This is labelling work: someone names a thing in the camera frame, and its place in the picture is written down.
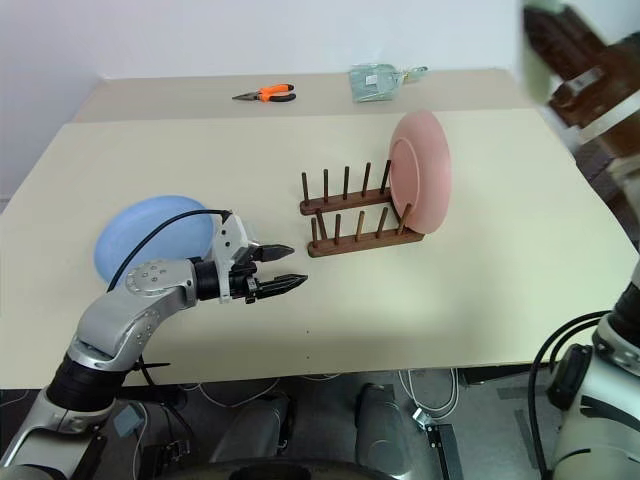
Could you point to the dark rounded shape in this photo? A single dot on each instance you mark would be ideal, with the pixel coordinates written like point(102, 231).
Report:
point(380, 435)
point(260, 430)

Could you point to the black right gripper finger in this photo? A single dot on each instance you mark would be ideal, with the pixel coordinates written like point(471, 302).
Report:
point(570, 40)
point(575, 102)

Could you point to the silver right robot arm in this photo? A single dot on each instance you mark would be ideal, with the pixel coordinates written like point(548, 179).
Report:
point(590, 440)

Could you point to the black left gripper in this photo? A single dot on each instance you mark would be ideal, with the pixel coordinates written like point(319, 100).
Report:
point(247, 280)

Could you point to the pink plate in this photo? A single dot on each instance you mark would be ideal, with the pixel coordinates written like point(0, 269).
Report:
point(425, 170)

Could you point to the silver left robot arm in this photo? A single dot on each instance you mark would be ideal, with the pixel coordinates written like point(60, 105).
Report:
point(115, 320)

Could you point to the blue plate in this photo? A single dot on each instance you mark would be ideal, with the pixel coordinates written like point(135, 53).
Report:
point(130, 235)

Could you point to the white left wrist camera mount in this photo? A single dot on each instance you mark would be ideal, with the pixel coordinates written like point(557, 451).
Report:
point(232, 240)

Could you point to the clear plastic bag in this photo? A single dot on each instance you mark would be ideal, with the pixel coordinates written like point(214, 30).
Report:
point(372, 82)

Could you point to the wooden dish rack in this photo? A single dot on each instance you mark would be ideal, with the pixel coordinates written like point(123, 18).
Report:
point(350, 245)

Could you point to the grey power box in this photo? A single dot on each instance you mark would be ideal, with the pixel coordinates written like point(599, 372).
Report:
point(127, 420)

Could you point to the black metal bar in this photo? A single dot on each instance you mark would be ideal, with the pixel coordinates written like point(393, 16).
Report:
point(442, 450)

